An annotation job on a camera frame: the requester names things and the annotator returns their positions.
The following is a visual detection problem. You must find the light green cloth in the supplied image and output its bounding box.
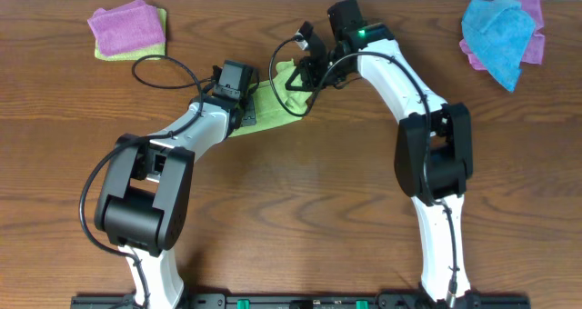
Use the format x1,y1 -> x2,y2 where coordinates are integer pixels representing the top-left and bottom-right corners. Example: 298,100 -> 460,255
230,59 -> 311,137

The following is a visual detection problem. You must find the folded green cloth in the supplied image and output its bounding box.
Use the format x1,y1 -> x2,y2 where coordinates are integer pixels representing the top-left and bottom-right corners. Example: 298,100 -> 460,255
95,8 -> 166,61

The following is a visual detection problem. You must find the folded pink cloth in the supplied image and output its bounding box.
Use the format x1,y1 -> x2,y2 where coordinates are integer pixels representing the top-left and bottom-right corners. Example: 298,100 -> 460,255
87,0 -> 166,56

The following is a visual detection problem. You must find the crumpled blue cloth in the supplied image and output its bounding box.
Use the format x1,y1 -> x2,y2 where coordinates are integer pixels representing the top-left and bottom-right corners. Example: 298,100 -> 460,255
461,0 -> 536,92

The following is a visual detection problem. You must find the crumpled pink cloth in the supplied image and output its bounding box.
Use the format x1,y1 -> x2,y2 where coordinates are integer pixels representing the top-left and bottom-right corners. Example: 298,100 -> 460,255
459,0 -> 545,70

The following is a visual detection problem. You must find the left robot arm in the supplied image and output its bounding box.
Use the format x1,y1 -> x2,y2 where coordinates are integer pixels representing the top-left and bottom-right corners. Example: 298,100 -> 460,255
94,82 -> 257,308

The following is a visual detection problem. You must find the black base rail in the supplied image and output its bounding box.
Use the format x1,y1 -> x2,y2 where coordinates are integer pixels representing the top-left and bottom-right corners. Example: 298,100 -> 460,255
70,291 -> 531,309

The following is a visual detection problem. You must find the left black cable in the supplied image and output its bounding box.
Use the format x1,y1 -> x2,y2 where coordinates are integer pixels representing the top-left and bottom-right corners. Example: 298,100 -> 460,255
78,54 -> 215,309

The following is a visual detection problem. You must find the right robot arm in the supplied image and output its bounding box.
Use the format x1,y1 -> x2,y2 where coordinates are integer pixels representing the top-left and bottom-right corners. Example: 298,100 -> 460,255
292,0 -> 473,308

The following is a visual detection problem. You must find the right black cable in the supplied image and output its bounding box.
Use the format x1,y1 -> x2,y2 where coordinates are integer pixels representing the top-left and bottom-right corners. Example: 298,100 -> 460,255
267,35 -> 459,296

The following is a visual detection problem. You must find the black cable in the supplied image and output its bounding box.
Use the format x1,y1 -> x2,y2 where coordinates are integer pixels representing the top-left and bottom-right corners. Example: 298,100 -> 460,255
267,35 -> 459,296
78,54 -> 215,309

